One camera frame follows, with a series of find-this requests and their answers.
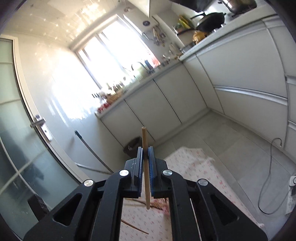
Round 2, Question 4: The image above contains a kitchen window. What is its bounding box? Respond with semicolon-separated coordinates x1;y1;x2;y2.
76;14;160;89

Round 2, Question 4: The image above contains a black floor cable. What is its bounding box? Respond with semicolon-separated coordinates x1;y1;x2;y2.
258;138;283;214

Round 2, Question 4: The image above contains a row of bamboo chopsticks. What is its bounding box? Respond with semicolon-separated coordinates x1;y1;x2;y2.
121;219;149;235

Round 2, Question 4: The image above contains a white drawer base cabinet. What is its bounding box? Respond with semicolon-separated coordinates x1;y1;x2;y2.
180;16;296;151

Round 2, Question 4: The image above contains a black wok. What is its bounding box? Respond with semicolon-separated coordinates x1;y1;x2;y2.
191;11;226;33

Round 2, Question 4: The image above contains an upright mop handle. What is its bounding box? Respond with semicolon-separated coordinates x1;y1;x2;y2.
74;130;114;175

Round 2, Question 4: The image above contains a white water heater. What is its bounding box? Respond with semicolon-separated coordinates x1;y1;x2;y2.
136;14;160;36

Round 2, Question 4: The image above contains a frosted glass sliding door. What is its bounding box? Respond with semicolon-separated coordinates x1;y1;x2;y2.
0;38;82;233

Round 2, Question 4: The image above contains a metal door handle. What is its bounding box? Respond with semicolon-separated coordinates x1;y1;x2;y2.
31;114;53;141

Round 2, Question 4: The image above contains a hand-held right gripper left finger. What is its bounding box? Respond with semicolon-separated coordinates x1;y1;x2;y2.
23;147;144;241

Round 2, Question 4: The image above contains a white door base cabinet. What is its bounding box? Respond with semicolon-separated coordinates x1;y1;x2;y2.
97;62;208;149

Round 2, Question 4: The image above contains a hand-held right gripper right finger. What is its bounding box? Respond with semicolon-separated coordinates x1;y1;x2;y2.
147;146;269;241

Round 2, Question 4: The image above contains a light bamboo chopstick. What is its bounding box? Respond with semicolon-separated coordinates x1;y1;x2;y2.
141;127;151;209

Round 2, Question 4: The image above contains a cherry print tablecloth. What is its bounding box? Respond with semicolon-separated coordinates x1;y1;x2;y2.
120;147;264;241

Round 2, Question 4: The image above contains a golden lidded pot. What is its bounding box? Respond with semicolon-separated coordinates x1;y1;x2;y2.
193;31;207;44

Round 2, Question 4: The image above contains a steel cooking pot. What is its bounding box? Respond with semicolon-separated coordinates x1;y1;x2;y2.
218;0;258;14

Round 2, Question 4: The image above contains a wicker basket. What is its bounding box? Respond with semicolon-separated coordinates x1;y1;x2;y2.
106;94;122;104

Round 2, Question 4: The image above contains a white kitchen countertop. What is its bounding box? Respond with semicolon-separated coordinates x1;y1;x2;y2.
95;14;278;119

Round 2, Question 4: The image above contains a dark brown trash bin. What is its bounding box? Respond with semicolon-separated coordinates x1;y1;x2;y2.
123;136;143;158

